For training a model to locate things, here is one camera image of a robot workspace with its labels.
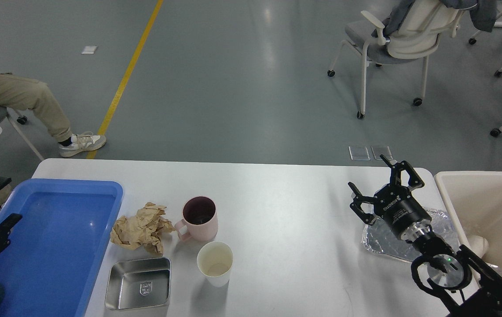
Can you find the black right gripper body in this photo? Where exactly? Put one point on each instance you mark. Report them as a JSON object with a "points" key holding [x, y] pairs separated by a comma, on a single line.
{"points": [[405, 217]]}

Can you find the square stainless steel tray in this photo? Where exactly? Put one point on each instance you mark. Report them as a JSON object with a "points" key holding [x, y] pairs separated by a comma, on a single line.
{"points": [[139, 284]]}

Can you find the pink mug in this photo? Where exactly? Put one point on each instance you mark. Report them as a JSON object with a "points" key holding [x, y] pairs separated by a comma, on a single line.
{"points": [[199, 220]]}

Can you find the aluminium foil tray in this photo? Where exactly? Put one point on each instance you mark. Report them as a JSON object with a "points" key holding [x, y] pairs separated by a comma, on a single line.
{"points": [[379, 239]]}

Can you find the left floor outlet plate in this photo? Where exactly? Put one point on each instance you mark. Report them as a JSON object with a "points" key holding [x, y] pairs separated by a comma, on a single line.
{"points": [[359, 153]]}

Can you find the floor outlet plate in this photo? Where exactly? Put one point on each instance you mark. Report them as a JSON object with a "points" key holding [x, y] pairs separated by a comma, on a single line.
{"points": [[359, 153], [381, 150]]}

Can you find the right floor outlet plate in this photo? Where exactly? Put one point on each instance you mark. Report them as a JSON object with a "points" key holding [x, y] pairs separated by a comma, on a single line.
{"points": [[381, 150]]}

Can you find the blue plastic tray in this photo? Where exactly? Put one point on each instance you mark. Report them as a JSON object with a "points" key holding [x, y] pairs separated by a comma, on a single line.
{"points": [[56, 249]]}

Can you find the beige plastic bin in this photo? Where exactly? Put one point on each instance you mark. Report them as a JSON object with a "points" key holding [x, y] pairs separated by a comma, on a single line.
{"points": [[473, 200]]}

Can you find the seated person in khaki trousers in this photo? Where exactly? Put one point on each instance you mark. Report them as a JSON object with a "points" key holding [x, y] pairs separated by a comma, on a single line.
{"points": [[20, 93]]}

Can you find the crumpled brown paper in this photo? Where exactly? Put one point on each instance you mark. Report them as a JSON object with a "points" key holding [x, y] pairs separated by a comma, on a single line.
{"points": [[145, 229]]}

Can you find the white grey office chair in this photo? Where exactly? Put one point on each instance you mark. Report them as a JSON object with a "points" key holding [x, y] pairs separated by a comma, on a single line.
{"points": [[417, 37]]}

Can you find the white paper cup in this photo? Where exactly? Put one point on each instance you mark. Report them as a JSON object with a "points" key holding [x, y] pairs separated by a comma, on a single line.
{"points": [[214, 261]]}

